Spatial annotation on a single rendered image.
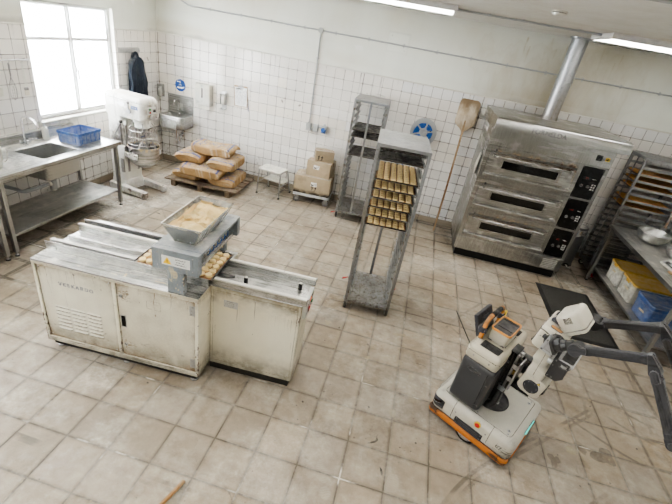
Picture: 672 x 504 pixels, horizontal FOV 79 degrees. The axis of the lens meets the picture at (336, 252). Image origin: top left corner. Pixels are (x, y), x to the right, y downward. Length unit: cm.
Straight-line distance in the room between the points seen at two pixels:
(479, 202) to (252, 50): 417
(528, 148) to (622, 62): 181
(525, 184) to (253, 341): 415
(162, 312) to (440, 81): 505
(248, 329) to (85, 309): 123
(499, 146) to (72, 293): 491
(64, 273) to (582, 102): 646
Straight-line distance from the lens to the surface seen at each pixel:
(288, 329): 310
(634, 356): 282
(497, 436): 340
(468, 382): 331
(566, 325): 300
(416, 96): 664
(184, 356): 339
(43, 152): 604
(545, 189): 604
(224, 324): 327
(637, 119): 722
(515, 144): 580
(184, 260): 284
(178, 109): 793
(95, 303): 351
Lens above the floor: 261
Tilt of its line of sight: 28 degrees down
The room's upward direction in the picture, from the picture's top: 11 degrees clockwise
